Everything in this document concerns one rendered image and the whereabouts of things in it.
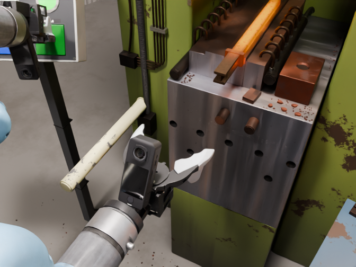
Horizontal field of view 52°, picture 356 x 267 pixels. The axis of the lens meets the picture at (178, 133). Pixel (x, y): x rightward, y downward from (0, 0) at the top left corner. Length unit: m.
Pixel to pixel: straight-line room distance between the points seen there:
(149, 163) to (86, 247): 0.15
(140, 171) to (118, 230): 0.09
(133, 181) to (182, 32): 0.65
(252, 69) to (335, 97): 0.27
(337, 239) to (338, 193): 0.34
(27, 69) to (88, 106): 1.54
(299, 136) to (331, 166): 0.34
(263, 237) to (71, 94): 1.66
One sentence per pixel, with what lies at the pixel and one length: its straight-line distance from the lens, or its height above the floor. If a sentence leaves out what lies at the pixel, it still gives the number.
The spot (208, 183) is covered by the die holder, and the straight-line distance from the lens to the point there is 1.17.
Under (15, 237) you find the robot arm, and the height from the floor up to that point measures 1.28.
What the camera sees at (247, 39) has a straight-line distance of 0.97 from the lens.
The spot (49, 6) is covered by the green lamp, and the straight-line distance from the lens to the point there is 1.01.
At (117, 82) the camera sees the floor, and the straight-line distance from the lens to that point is 2.55.
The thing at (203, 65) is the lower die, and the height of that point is 0.95.
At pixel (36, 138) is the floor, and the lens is 2.26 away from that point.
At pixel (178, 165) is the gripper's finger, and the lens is 0.63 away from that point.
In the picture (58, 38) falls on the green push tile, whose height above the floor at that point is 1.01.
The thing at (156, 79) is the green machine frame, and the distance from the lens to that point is 1.28.
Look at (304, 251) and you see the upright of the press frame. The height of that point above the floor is 0.10.
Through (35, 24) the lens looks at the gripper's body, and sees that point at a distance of 0.86.
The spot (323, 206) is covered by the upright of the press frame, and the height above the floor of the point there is 0.42.
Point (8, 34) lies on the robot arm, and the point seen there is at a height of 1.16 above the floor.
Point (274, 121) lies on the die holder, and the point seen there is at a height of 0.89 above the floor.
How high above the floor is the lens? 1.48
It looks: 44 degrees down
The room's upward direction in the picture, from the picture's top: straight up
